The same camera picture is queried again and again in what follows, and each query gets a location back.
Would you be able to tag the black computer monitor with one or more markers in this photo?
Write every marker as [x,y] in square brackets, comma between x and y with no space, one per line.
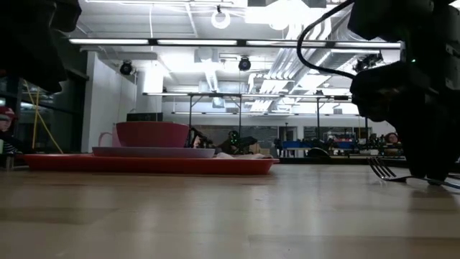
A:
[143,117]

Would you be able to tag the lavender plate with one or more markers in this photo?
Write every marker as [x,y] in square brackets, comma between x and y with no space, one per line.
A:
[151,152]

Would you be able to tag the person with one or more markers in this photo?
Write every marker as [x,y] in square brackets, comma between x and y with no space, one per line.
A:
[7,118]
[391,137]

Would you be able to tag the pink mug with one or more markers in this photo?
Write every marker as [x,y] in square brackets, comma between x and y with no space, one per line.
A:
[113,138]

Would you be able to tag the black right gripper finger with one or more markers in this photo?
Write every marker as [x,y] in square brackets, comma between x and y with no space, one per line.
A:
[442,147]
[413,147]

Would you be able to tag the black aluminium table frame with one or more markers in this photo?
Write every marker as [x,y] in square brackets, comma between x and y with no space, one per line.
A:
[323,160]

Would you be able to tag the magenta bowl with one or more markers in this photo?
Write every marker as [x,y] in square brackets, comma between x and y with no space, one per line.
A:
[151,135]

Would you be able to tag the black ceiling spotlight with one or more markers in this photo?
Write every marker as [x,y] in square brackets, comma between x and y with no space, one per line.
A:
[126,68]
[244,64]

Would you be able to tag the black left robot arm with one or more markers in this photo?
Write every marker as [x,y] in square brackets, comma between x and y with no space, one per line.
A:
[28,39]

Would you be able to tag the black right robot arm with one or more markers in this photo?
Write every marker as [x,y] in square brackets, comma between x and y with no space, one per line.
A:
[388,18]

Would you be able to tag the beige napkin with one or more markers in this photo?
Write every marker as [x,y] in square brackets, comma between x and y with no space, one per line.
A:
[244,156]

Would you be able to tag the overhead LED light bar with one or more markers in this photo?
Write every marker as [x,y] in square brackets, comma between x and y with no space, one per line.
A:
[197,42]

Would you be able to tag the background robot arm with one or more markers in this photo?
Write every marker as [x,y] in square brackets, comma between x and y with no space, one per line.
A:
[237,142]

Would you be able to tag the red plastic tray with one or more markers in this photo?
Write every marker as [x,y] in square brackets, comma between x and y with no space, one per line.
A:
[143,166]

